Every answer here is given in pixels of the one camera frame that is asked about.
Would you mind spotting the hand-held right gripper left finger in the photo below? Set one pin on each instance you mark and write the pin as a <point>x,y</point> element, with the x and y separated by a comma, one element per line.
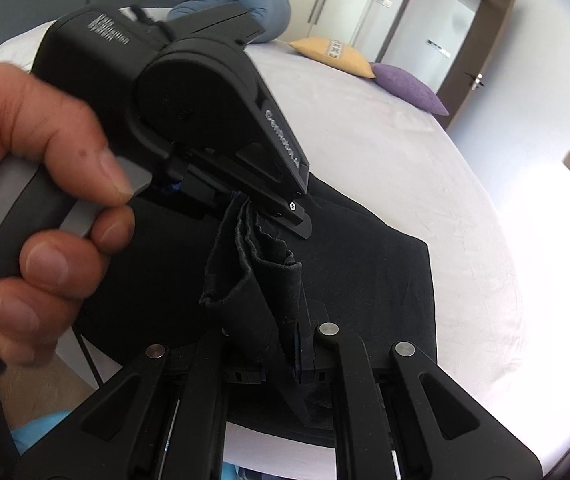
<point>205,375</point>

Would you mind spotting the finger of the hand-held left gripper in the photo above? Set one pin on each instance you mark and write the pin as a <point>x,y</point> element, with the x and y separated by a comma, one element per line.
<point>265,200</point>

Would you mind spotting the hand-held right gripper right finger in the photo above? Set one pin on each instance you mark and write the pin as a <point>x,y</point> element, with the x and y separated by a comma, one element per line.
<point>352,375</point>

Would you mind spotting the black pants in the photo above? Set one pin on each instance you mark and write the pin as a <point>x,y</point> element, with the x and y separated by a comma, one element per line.
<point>365,285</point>

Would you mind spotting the person's left hand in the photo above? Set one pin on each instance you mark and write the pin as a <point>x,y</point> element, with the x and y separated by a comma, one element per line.
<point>30,115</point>

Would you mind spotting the bed with white sheet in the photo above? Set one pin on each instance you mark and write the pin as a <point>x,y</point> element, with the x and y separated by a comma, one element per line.
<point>365,150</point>

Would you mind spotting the yellow pillow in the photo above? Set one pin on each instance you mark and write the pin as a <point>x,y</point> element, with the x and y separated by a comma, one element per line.
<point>335,55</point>

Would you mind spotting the white wardrobe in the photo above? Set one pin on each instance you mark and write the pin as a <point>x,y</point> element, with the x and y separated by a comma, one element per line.
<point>345,0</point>

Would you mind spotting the person's blue clothing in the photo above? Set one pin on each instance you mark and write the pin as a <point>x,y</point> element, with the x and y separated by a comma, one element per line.
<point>40,427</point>

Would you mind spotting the purple pillow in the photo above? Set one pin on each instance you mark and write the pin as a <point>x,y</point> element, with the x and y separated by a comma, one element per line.
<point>410,87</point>

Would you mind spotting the brown door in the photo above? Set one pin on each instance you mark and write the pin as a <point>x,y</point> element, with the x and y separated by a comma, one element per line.
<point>487,40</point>

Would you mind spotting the small white wall switch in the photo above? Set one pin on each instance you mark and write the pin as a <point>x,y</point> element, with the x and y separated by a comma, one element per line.
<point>385,2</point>

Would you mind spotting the white wall control panel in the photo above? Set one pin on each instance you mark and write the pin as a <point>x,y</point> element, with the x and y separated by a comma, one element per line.
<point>438,47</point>

